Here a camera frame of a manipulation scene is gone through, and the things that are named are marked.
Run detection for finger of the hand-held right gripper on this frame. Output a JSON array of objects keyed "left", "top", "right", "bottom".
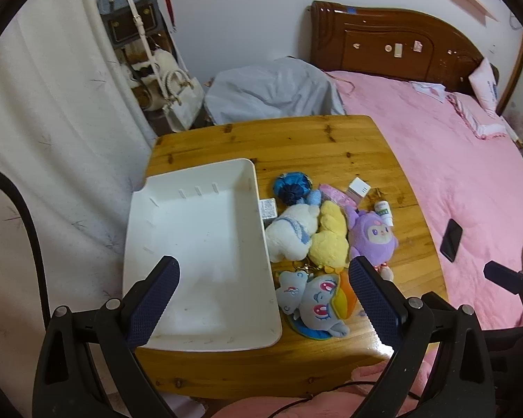
[{"left": 484, "top": 260, "right": 523, "bottom": 297}]

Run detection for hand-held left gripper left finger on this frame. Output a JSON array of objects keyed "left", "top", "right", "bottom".
[{"left": 32, "top": 256, "right": 181, "bottom": 418}]

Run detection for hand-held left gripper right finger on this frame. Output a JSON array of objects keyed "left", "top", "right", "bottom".
[{"left": 348, "top": 256, "right": 498, "bottom": 418}]

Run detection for grey-blue pony plush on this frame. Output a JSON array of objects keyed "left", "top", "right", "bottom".
[{"left": 274, "top": 269, "right": 367, "bottom": 341}]

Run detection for purple plush toy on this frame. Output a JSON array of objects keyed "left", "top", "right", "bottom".
[{"left": 344, "top": 206, "right": 399, "bottom": 281}]

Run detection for yellow plush duck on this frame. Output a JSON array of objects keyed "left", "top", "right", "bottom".
[{"left": 309, "top": 200, "right": 350, "bottom": 268}]

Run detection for white plastic tray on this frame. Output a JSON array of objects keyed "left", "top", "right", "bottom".
[{"left": 122, "top": 158, "right": 284, "bottom": 353}]

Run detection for small white bottle green label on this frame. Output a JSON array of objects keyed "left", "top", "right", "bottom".
[{"left": 373, "top": 200, "right": 395, "bottom": 227}]

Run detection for white plush toy blue ears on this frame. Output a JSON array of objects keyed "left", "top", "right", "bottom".
[{"left": 264, "top": 189, "right": 321, "bottom": 263}]

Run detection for small white box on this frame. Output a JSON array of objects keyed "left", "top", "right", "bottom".
[{"left": 347, "top": 178, "right": 372, "bottom": 203}]

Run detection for pink packet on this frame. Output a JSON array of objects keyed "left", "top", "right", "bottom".
[{"left": 318, "top": 183, "right": 360, "bottom": 207}]

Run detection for blue round fabric pouch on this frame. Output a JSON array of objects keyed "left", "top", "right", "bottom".
[{"left": 274, "top": 172, "right": 312, "bottom": 206}]

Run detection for white label card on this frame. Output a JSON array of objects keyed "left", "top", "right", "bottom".
[{"left": 258, "top": 198, "right": 279, "bottom": 219}]

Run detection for black phone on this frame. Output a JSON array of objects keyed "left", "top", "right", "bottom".
[{"left": 439, "top": 218, "right": 463, "bottom": 263}]

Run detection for person's pink fluffy clothing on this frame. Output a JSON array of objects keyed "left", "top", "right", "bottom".
[{"left": 209, "top": 348, "right": 439, "bottom": 418}]

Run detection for pink bed blanket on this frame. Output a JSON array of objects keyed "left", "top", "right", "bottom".
[{"left": 323, "top": 70, "right": 523, "bottom": 332}]

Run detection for pink frilled pillow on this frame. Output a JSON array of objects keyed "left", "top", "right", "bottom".
[{"left": 445, "top": 91, "right": 518, "bottom": 140}]

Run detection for white and pink pillow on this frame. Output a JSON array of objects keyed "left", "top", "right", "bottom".
[{"left": 468, "top": 56, "right": 502, "bottom": 118}]

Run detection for white handbag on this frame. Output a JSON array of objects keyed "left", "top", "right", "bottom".
[{"left": 154, "top": 67, "right": 206, "bottom": 133}]

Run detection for white curtain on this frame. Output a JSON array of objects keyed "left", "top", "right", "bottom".
[{"left": 0, "top": 0, "right": 160, "bottom": 418}]

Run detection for white fluffy bag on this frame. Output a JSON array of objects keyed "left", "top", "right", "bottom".
[{"left": 126, "top": 46, "right": 177, "bottom": 111}]

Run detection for grey-blue cloth cover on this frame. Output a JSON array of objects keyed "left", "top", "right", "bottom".
[{"left": 204, "top": 56, "right": 347, "bottom": 126}]

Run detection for brown wooden headboard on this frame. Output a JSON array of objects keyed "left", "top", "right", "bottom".
[{"left": 309, "top": 0, "right": 500, "bottom": 92}]

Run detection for denim bag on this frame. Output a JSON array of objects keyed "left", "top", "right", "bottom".
[{"left": 97, "top": 0, "right": 164, "bottom": 48}]

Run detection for thick black cable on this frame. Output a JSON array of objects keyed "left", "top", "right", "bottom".
[{"left": 0, "top": 164, "right": 51, "bottom": 314}]

